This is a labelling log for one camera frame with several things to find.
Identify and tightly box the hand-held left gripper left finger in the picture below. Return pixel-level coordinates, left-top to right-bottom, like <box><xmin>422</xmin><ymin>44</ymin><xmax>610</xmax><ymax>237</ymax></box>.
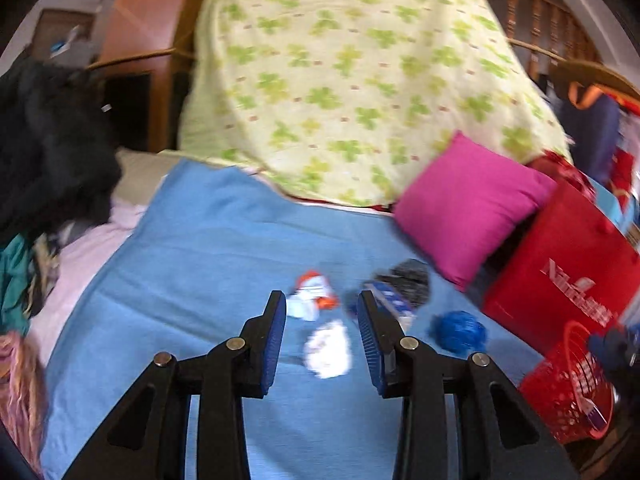
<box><xmin>62</xmin><ymin>290</ymin><xmax>288</xmax><ymax>480</ymax></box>

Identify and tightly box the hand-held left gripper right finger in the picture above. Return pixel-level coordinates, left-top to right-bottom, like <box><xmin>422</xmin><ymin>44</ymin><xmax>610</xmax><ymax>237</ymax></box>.
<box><xmin>356</xmin><ymin>290</ymin><xmax>581</xmax><ymax>480</ymax></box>

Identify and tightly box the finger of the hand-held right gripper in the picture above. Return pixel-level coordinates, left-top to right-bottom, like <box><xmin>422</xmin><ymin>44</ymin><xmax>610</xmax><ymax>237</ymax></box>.
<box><xmin>587</xmin><ymin>322</ymin><xmax>640</xmax><ymax>396</ymax></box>

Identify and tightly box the white paper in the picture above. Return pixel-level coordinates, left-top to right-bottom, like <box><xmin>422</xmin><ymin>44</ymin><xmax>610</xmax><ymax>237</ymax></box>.
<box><xmin>303</xmin><ymin>320</ymin><xmax>351</xmax><ymax>380</ymax></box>

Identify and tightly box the blue and white box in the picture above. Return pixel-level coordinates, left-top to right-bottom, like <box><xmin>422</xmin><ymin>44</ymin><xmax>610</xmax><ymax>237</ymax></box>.
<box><xmin>350</xmin><ymin>280</ymin><xmax>418</xmax><ymax>333</ymax></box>

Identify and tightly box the orange plastic wrapper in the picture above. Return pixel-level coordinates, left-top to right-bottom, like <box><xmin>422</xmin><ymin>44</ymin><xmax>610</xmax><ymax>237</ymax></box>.
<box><xmin>287</xmin><ymin>270</ymin><xmax>341</xmax><ymax>322</ymax></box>

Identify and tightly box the red plastic basket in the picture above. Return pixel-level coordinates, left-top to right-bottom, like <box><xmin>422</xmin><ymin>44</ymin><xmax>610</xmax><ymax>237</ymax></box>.
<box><xmin>519</xmin><ymin>321</ymin><xmax>617</xmax><ymax>445</ymax></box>

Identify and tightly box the black plastic bag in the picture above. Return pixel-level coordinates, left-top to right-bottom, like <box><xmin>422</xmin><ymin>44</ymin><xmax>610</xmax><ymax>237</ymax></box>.
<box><xmin>375</xmin><ymin>258</ymin><xmax>432</xmax><ymax>306</ymax></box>

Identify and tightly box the blue plastic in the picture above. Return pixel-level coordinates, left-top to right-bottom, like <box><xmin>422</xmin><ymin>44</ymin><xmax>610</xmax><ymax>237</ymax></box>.
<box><xmin>432</xmin><ymin>310</ymin><xmax>487</xmax><ymax>353</ymax></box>

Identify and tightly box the red paper bag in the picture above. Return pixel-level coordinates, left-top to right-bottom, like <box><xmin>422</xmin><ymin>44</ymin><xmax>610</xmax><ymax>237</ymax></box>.
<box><xmin>482</xmin><ymin>180</ymin><xmax>640</xmax><ymax>366</ymax></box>

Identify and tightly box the blue blanket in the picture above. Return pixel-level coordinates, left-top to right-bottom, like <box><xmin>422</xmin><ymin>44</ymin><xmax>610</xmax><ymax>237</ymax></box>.
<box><xmin>40</xmin><ymin>159</ymin><xmax>546</xmax><ymax>480</ymax></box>

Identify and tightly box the magenta pillow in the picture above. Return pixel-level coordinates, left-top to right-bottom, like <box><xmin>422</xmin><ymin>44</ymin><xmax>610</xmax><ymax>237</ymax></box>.
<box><xmin>392</xmin><ymin>131</ymin><xmax>558</xmax><ymax>293</ymax></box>

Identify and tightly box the red plastic bag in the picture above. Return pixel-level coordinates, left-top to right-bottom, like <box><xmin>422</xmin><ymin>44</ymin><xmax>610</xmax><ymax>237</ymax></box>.
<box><xmin>530</xmin><ymin>150</ymin><xmax>596</xmax><ymax>196</ymax></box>

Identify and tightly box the pale pink bedsheet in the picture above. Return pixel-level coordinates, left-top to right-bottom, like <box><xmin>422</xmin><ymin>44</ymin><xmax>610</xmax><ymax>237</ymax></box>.
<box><xmin>30</xmin><ymin>200</ymin><xmax>151</xmax><ymax>351</ymax></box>

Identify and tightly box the navy bag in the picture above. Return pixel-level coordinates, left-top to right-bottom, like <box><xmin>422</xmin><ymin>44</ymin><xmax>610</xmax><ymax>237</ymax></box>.
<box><xmin>555</xmin><ymin>90</ymin><xmax>621</xmax><ymax>186</ymax></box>

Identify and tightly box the green clover print quilt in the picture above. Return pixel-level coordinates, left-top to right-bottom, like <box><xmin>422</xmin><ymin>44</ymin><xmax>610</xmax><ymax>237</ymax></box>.
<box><xmin>177</xmin><ymin>0</ymin><xmax>573</xmax><ymax>208</ymax></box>

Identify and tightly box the pink fuzzy cloth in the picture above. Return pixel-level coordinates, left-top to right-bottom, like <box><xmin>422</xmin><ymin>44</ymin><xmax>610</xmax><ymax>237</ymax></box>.
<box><xmin>0</xmin><ymin>335</ymin><xmax>48</xmax><ymax>466</ymax></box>

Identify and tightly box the teal cloth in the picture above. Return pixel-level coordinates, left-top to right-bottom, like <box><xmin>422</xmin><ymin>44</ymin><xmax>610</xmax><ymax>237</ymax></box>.
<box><xmin>0</xmin><ymin>235</ymin><xmax>36</xmax><ymax>336</ymax></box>

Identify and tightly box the black garment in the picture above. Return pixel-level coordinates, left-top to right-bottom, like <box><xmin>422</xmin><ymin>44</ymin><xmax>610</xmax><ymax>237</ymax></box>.
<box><xmin>0</xmin><ymin>57</ymin><xmax>123</xmax><ymax>246</ymax></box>

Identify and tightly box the wooden stair railing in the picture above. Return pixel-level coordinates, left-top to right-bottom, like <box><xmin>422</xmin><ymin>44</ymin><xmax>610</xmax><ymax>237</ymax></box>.
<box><xmin>472</xmin><ymin>0</ymin><xmax>601</xmax><ymax>81</ymax></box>

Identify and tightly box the wooden door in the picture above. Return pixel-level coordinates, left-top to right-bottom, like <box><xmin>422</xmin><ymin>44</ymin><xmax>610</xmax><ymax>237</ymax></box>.
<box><xmin>30</xmin><ymin>10</ymin><xmax>98</xmax><ymax>68</ymax></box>

